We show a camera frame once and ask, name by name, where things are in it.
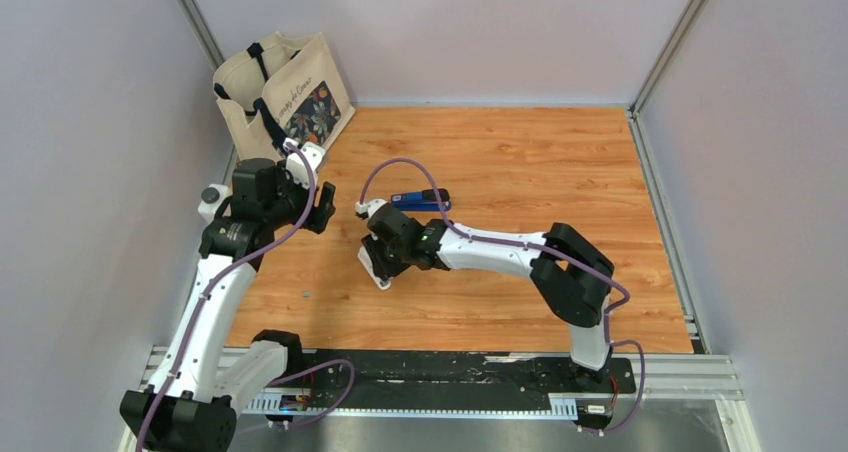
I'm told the white bottle black cap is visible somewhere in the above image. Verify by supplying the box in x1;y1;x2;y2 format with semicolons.
197;184;232;224

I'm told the blue stapler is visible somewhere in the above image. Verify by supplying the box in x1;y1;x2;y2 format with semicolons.
390;188;452;212

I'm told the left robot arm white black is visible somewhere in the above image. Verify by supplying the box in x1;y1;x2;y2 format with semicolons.
120;152;335;451

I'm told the white stapler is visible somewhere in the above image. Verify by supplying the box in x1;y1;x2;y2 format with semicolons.
357;246;391;290

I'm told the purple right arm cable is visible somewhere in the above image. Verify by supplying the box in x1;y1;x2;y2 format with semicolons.
358;157;646;435

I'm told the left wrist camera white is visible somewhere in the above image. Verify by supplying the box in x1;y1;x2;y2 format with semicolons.
283;138;326;189

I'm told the beige canvas tote bag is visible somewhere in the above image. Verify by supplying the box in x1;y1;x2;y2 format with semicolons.
213;32;355;162

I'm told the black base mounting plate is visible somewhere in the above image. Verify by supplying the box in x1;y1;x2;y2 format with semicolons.
285;349;638;428

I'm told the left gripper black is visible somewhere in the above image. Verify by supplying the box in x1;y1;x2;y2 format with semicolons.
263;160;336;234

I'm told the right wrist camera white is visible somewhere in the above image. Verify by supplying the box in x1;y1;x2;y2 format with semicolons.
354;199;387;220

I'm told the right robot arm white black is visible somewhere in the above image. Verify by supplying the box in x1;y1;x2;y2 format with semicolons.
355;199;615;391

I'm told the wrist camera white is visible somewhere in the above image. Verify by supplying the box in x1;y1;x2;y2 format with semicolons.
283;138;326;189
354;199;387;220

